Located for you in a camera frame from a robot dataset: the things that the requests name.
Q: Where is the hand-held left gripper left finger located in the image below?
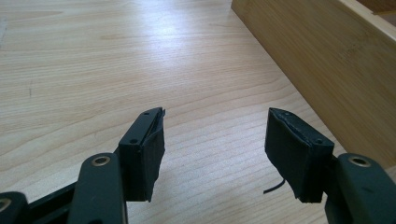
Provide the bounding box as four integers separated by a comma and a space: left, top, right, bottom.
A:
118, 106, 166, 203

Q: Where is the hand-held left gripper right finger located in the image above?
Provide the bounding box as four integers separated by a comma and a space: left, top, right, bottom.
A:
263, 107, 335, 204

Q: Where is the bamboo wooden box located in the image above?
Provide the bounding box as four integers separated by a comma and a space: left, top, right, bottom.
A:
231, 0, 396, 169

